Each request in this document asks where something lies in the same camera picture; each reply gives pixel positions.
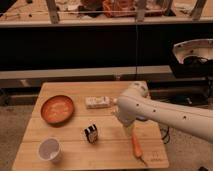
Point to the white plastic cup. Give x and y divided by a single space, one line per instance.
50 150

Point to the blue sponge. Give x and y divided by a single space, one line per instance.
141 118

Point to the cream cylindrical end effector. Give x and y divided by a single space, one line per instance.
129 129

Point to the orange crate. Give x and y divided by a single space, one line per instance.
118 8

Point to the black white eraser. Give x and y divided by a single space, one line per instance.
91 133

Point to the white toothpaste tube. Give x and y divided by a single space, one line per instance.
93 102

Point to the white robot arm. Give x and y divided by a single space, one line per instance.
133 102

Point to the orange bowl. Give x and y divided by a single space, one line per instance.
57 109

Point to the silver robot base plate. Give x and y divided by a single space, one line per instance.
196 47

